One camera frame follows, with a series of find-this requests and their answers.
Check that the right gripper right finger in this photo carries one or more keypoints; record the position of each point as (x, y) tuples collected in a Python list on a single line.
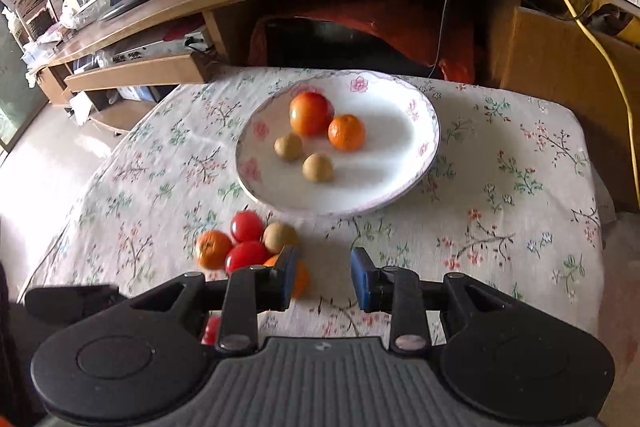
[(396, 292)]

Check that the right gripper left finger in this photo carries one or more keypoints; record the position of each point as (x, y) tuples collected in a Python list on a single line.
[(248, 292)]

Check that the red cherry tomato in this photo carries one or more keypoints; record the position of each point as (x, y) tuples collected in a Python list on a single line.
[(210, 335), (244, 255), (247, 226)]

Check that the smooth orange mandarin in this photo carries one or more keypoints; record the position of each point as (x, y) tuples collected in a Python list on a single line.
[(301, 277)]

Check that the small orange mandarin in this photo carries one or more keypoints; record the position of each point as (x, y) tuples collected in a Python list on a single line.
[(211, 249)]

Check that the tan longan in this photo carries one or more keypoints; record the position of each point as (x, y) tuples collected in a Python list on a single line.
[(289, 147), (318, 168), (278, 235)]

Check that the rough orange mandarin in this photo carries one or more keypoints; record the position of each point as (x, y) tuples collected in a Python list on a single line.
[(347, 133)]

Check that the large red-orange tomato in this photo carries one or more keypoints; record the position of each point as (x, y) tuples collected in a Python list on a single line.
[(310, 114)]

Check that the floral white tablecloth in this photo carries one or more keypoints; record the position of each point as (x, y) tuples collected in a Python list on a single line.
[(510, 200)]

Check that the white floral ceramic bowl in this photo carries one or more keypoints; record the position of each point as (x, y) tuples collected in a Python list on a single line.
[(402, 136)]

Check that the silver set-top box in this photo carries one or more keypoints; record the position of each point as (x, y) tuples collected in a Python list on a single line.
[(160, 41)]

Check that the wooden tv stand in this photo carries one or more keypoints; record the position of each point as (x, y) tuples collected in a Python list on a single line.
[(517, 47)]

